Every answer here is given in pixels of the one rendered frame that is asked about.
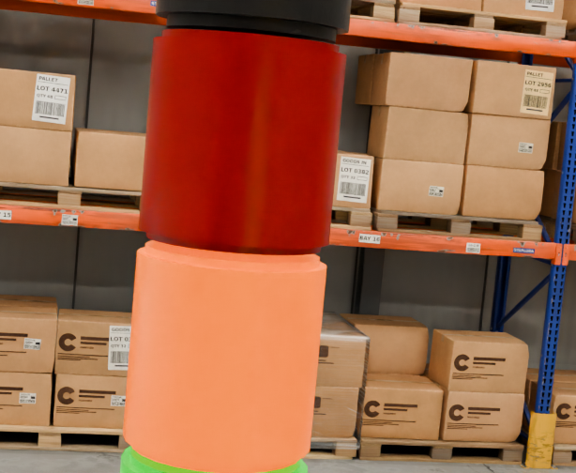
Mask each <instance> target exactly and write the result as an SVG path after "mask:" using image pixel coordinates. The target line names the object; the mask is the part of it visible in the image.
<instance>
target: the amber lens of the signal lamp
mask: <svg viewBox="0 0 576 473"><path fill-rule="evenodd" d="M325 285H326V265H325V264H324V263H322V262H320V257H319V256H317V255H315V254H306V255H261V254H245V253H232V252H213V251H206V250H198V249H192V248H185V247H179V246H174V245H169V244H165V243H161V242H157V241H155V240H151V241H148V242H146V243H145V247H143V248H141V249H139V250H138V251H137V257H136V269H135V282H134V294H133V306H132V318H131V331H130V343H129V366H128V379H127V391H126V403H125V416H124V428H123V436H124V438H125V440H126V442H128V443H129V444H130V445H131V446H132V448H133V449H134V450H136V451H137V452H138V453H139V454H141V455H142V456H144V457H146V458H148V459H151V460H153V461H155V462H158V463H162V464H165V465H170V466H174V467H180V468H185V469H190V470H195V471H204V472H214V473H257V472H267V471H272V470H277V469H282V468H285V467H287V466H289V465H293V464H295V463H296V462H297V461H298V460H299V459H301V458H303V457H304V456H305V455H306V454H307V453H308V452H309V451H310V445H311V426H312V416H313V406H314V396H315V386H316V375H317V365H318V356H319V345H320V335H321V326H322V315H323V305H324V295H325Z"/></svg>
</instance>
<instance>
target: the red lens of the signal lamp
mask: <svg viewBox="0 0 576 473"><path fill-rule="evenodd" d="M339 49H340V46H337V45H334V44H330V43H325V42H321V41H315V40H308V39H303V38H288V37H281V36H271V35H263V34H253V33H242V32H232V31H218V30H202V29H164V30H162V32H161V37H154V38H153V51H152V63H151V75H150V87H149V100H148V112H147V124H146V136H145V149H144V172H143V185H142V197H141V209H140V221H139V228H140V229H141V230H142V231H144V232H146V236H147V237H148V238H149V239H152V240H155V241H157V242H161V243H165V244H169V245H174V246H179V247H185V248H192V249H198V250H206V251H213V252H232V253H245V254H261V255H306V254H315V253H317V252H320V251H321V247H324V246H327V245H329V235H330V225H331V215H332V205H333V195H334V185H335V174H336V164H337V155H338V144H339V134H340V124H341V105H342V94H343V85H344V74H345V64H346V54H343V53H339Z"/></svg>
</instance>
